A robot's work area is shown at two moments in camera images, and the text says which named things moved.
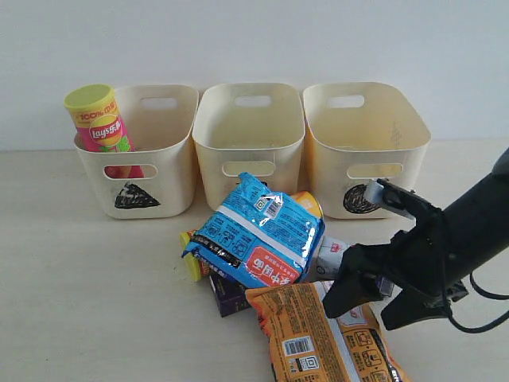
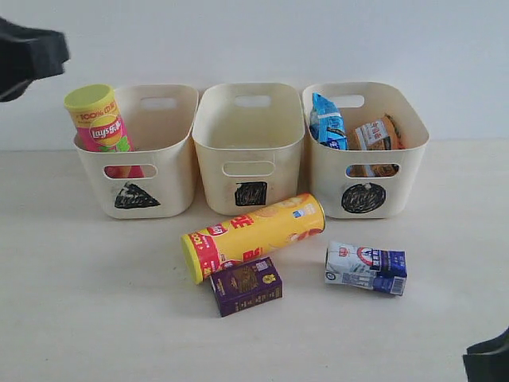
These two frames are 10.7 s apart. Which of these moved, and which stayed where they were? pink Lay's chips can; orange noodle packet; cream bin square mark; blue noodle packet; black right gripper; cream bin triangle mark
Moved: blue noodle packet; orange noodle packet; black right gripper
Stayed: cream bin square mark; pink Lay's chips can; cream bin triangle mark
